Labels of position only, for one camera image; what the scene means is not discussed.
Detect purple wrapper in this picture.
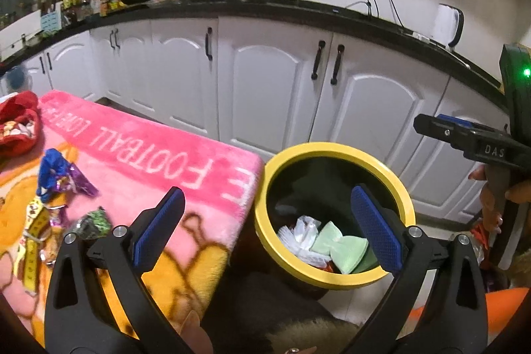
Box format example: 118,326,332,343
62,163,100,197

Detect person's left hand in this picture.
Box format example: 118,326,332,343
181,309,214,354

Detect shiny printed snack wrapper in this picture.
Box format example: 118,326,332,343
39,205,69,267

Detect white lower cabinets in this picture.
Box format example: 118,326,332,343
0,16,515,222

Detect pink printed blanket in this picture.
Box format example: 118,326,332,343
0,90,264,346

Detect light blue utensil rack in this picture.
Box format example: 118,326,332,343
40,11,62,32

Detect yellow strip wrapper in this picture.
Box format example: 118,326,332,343
14,196,52,297

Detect red embroidered cloth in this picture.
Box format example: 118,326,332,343
0,91,41,156

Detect dark brown furry cloth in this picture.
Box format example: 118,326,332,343
207,263,366,354

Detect orange garment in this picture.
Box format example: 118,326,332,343
409,287,531,342

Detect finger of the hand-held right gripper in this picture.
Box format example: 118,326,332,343
436,113,476,129
414,113,478,156

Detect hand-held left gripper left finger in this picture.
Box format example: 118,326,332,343
45,187,214,354

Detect white electric kettle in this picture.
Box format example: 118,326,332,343
431,3,464,50

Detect yellow-rimmed black bin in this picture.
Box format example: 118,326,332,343
253,142,416,299

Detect green wrapper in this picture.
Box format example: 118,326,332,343
75,207,112,241

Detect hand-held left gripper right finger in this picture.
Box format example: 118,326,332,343
350,184,489,354

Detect white printed plastic bag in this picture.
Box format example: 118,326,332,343
277,215,322,257

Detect row of condiment bottles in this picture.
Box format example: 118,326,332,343
62,0,125,23

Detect blue wrapper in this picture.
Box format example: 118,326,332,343
37,149,71,201

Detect light green sponge cloth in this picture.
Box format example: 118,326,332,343
310,222,370,275

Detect person's right hand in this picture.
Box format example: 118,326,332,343
468,164,531,234

